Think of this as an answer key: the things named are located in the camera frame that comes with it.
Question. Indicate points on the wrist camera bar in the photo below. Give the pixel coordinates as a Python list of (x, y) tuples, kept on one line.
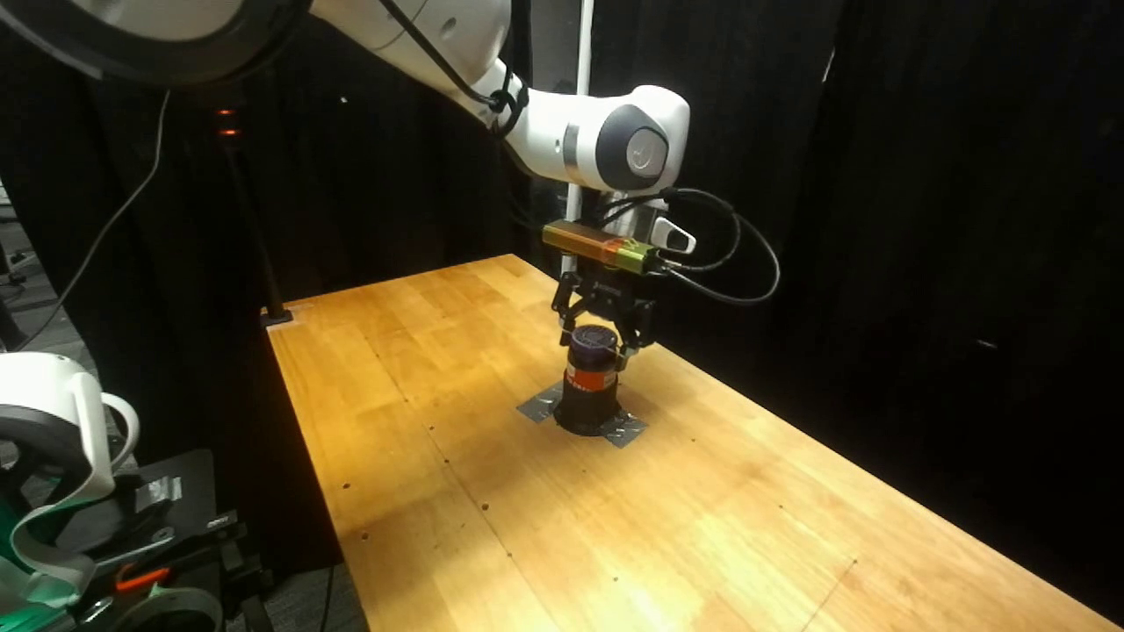
[(598, 248)]

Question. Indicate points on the orange and black clamp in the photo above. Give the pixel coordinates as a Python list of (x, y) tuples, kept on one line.
[(142, 578)]

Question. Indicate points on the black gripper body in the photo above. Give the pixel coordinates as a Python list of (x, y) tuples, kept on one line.
[(607, 293)]

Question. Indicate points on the white VR headset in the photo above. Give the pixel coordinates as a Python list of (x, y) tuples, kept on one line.
[(59, 407)]

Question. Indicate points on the black cup with orange band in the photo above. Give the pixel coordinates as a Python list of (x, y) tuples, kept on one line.
[(592, 406)]

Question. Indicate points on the small silver tray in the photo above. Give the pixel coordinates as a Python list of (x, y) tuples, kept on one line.
[(625, 429)]

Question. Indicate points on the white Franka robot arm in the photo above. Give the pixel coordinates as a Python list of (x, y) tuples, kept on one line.
[(585, 128)]

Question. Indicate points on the black camera tripod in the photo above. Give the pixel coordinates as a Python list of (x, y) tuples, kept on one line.
[(239, 196)]

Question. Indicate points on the white vertical pole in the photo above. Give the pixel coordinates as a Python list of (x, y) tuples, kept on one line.
[(582, 48)]

